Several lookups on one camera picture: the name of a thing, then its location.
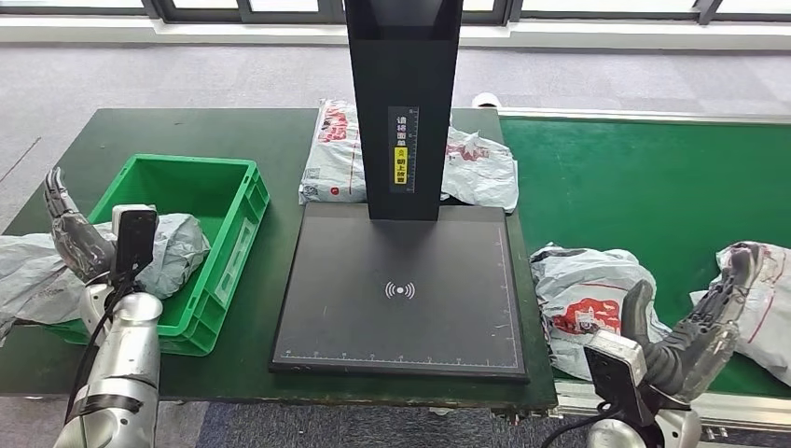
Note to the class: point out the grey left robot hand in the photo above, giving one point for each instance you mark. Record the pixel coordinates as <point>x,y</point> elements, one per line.
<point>77,241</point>

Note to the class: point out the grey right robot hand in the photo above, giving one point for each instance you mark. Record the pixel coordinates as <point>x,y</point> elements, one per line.
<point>704,346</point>

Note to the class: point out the grey parcel bag black stripes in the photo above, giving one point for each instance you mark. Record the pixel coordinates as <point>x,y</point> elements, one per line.
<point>772,321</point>

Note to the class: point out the large grey parcel bag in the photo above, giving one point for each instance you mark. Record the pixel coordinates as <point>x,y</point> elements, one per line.
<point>179,253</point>

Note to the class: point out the grey parcel bag red print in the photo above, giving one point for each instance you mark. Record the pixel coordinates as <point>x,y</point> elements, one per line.
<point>581,278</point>

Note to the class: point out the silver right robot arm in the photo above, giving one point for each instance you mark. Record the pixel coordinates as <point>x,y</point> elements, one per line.
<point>680,430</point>

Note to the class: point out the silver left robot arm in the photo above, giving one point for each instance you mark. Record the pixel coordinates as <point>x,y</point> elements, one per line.
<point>130,346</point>

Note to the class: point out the flat white red-print parcel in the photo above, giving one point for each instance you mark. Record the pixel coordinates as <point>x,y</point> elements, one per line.
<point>334,158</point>

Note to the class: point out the black inbound scanner machine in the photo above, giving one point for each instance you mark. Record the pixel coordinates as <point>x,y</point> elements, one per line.
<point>432,321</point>

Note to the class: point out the crumpled white red-print parcel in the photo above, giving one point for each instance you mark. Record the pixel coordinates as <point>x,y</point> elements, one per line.
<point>482,173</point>

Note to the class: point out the green plastic crate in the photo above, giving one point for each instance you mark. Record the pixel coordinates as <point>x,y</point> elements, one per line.
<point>204,185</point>

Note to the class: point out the dark green table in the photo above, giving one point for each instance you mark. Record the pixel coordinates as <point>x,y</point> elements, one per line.
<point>185,133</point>

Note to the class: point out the white window sill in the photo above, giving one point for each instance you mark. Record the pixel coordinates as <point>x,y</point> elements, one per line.
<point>185,32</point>

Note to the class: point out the black yellow instruction label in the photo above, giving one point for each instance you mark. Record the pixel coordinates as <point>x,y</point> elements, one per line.
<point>402,166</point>

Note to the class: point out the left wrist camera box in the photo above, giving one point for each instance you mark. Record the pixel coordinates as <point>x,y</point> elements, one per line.
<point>135,238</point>

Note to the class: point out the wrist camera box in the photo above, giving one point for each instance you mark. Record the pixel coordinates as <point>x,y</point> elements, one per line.
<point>135,238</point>
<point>615,377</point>

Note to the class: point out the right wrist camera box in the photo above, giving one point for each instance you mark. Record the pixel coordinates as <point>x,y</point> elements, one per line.
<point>615,377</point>

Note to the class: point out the aluminium conveyor frame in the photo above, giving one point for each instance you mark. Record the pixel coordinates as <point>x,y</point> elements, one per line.
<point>649,115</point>

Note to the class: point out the dark window frame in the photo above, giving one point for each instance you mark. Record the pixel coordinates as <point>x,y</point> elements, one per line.
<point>151,6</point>

